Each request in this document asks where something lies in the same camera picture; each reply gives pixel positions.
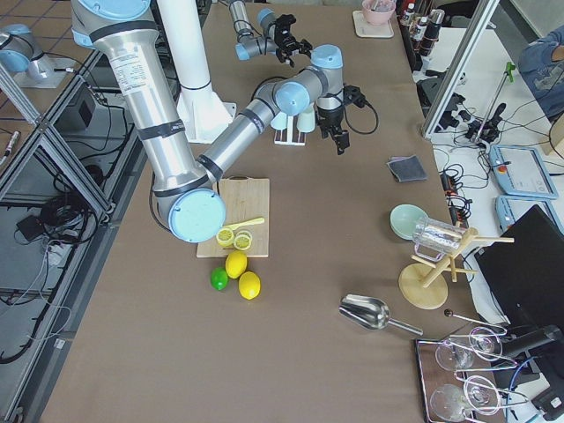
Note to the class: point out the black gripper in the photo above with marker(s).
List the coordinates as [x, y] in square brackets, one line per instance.
[328, 118]
[286, 40]

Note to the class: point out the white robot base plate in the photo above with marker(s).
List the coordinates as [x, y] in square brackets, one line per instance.
[204, 114]

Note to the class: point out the green lime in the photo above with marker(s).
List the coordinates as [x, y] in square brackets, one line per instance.
[219, 278]

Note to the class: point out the green plastic cup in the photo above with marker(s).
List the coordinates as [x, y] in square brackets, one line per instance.
[306, 120]

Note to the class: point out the green bowl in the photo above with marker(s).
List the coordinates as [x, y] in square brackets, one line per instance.
[403, 220]

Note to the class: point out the lemon slice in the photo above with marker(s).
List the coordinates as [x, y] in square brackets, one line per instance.
[225, 237]
[243, 241]

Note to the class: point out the wine glass rack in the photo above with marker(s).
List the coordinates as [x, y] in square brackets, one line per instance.
[456, 377]

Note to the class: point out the grey folded cloth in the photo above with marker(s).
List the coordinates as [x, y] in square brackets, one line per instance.
[407, 169]

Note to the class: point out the black monitor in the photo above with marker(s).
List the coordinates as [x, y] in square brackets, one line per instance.
[526, 276]

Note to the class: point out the person in blue hoodie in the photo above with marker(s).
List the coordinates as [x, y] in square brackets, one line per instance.
[541, 67]

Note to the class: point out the pink bowl with ice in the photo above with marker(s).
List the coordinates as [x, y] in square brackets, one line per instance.
[378, 12]

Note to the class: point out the white wire cup rack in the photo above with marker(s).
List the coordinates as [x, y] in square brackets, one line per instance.
[287, 136]

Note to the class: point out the wooden cutting board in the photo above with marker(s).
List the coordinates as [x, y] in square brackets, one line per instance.
[249, 198]

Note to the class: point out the wooden mug tree stand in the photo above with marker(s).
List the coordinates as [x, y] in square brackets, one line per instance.
[422, 283]

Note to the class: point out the blue tablet pendant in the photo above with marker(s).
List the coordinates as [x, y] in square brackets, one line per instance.
[510, 209]
[520, 171]

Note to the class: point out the black thermos bottle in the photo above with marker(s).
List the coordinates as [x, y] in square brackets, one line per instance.
[434, 24]

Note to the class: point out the cream tray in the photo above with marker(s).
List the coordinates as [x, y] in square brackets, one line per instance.
[376, 29]

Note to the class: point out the yellow plastic knife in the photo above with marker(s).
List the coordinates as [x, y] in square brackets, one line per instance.
[249, 222]

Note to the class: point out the metal scoop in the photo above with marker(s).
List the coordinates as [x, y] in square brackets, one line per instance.
[372, 313]

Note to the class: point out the yellow lemon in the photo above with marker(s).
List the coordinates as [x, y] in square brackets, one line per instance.
[249, 285]
[236, 264]

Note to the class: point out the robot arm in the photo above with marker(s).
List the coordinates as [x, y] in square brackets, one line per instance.
[156, 52]
[253, 31]

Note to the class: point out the blue plastic cup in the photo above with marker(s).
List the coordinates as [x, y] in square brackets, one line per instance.
[279, 122]

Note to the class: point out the clear glass pitcher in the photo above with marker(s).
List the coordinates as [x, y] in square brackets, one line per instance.
[434, 239]

